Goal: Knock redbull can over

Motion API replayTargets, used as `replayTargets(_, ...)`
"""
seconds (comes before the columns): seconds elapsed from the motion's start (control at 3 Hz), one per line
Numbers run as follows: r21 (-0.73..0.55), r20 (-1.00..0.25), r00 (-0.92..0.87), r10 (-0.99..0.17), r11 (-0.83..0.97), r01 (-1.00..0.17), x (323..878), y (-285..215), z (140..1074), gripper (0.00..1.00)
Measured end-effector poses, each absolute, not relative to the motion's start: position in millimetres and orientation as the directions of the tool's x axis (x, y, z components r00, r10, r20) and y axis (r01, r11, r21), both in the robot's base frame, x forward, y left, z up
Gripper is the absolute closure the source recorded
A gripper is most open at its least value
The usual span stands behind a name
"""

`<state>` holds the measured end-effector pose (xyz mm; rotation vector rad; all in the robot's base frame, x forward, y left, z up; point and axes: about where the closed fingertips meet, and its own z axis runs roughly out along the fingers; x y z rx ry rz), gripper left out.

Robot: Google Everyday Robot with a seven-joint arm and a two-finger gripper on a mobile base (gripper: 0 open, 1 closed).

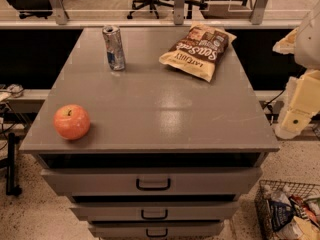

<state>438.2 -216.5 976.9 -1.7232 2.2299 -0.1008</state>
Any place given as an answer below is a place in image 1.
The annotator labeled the bottom grey drawer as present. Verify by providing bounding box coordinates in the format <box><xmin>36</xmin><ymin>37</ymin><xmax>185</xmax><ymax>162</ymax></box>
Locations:
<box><xmin>88</xmin><ymin>222</ymin><xmax>224</xmax><ymax>238</ymax></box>

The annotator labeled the black stand leg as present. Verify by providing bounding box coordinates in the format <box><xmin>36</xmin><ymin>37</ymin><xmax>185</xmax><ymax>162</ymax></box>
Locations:
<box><xmin>6</xmin><ymin>133</ymin><xmax>22</xmax><ymax>197</ymax></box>

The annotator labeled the middle grey drawer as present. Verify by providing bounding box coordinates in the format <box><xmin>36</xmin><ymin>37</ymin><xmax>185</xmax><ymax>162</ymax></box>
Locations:
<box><xmin>71</xmin><ymin>201</ymin><xmax>239</xmax><ymax>222</ymax></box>

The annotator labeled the black office chair center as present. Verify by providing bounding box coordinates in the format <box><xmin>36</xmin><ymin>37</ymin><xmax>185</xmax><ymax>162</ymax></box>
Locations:
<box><xmin>127</xmin><ymin>0</ymin><xmax>174</xmax><ymax>19</ymax></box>

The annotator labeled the silver blue redbull can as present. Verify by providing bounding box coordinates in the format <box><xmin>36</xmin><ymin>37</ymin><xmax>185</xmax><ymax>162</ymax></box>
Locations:
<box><xmin>102</xmin><ymin>25</ymin><xmax>126</xmax><ymax>71</ymax></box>

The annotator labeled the red apple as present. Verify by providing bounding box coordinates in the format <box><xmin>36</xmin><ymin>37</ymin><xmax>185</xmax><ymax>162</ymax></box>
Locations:
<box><xmin>53</xmin><ymin>104</ymin><xmax>90</xmax><ymax>140</ymax></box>

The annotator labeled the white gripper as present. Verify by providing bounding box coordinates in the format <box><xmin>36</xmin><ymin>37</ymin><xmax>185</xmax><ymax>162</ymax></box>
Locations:
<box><xmin>272</xmin><ymin>28</ymin><xmax>320</xmax><ymax>140</ymax></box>

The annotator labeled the grey drawer cabinet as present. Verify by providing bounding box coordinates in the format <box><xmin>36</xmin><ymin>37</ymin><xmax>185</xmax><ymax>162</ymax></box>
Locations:
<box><xmin>18</xmin><ymin>26</ymin><xmax>281</xmax><ymax>240</ymax></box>

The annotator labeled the sea salt chips bag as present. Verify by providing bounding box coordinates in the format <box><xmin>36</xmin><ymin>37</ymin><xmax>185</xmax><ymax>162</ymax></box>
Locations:
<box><xmin>159</xmin><ymin>22</ymin><xmax>236</xmax><ymax>82</ymax></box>

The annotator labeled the yellow snack bag in basket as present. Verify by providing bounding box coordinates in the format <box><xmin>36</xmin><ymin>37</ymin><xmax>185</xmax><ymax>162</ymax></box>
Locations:
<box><xmin>294</xmin><ymin>217</ymin><xmax>320</xmax><ymax>240</ymax></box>

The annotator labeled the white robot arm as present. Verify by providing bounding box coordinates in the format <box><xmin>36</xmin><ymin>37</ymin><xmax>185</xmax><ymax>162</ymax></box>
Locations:
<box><xmin>273</xmin><ymin>1</ymin><xmax>320</xmax><ymax>139</ymax></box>

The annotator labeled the wire basket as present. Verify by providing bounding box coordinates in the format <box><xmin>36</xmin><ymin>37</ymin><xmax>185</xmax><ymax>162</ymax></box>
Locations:
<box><xmin>255</xmin><ymin>180</ymin><xmax>320</xmax><ymax>240</ymax></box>

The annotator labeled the dark snack bag in basket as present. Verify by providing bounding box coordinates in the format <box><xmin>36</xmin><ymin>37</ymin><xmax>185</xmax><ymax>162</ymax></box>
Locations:
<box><xmin>269</xmin><ymin>190</ymin><xmax>294</xmax><ymax>232</ymax></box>

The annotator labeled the top grey drawer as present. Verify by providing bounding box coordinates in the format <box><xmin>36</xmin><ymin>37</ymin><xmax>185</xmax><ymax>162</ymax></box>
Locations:
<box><xmin>41</xmin><ymin>167</ymin><xmax>262</xmax><ymax>196</ymax></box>

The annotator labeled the grey drawer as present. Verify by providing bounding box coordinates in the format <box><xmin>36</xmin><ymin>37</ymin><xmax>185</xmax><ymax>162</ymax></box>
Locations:
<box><xmin>88</xmin><ymin>222</ymin><xmax>224</xmax><ymax>238</ymax></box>
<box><xmin>41</xmin><ymin>167</ymin><xmax>262</xmax><ymax>196</ymax></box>
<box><xmin>71</xmin><ymin>201</ymin><xmax>239</xmax><ymax>222</ymax></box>

